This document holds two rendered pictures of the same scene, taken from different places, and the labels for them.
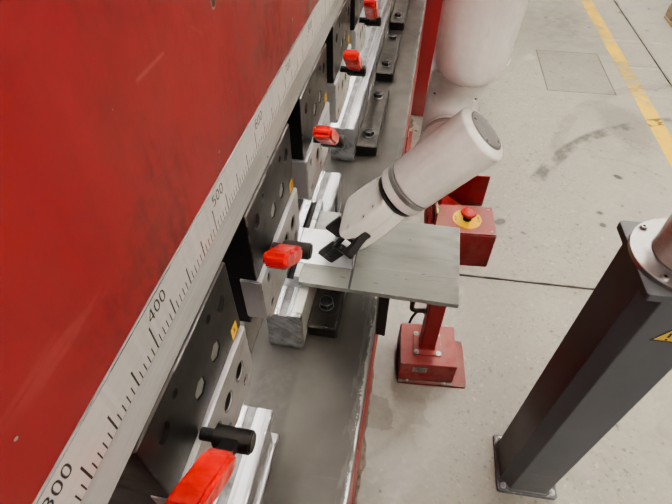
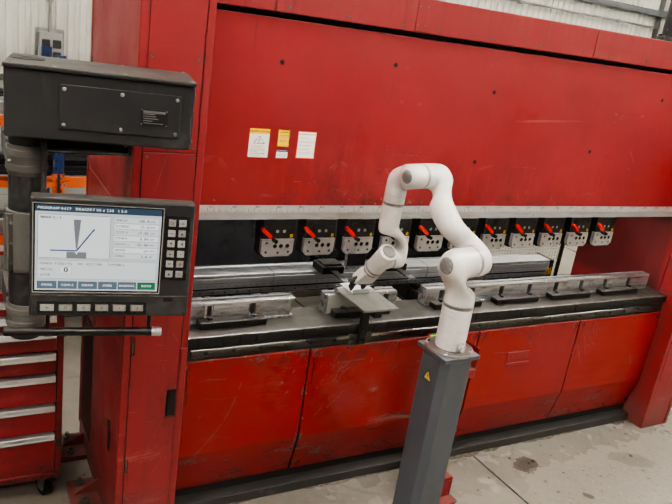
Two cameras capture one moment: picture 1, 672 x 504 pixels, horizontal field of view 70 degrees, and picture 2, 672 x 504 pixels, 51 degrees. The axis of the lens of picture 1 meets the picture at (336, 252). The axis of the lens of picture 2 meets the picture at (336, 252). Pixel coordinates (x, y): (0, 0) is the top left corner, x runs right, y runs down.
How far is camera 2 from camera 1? 2.75 m
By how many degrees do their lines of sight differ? 49
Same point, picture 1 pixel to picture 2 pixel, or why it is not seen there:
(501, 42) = (385, 221)
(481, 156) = (379, 254)
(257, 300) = (303, 244)
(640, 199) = not seen: outside the picture
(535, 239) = not seen: outside the picture
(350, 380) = (324, 323)
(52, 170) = (278, 181)
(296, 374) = (314, 315)
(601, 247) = not seen: outside the picture
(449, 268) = (377, 308)
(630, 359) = (419, 391)
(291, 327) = (324, 300)
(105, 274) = (276, 195)
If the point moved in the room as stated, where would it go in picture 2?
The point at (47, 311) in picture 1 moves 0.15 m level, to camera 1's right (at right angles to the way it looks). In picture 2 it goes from (269, 191) to (290, 201)
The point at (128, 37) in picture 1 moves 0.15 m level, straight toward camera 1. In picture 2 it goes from (294, 177) to (275, 181)
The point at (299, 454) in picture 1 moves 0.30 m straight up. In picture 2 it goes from (291, 320) to (300, 257)
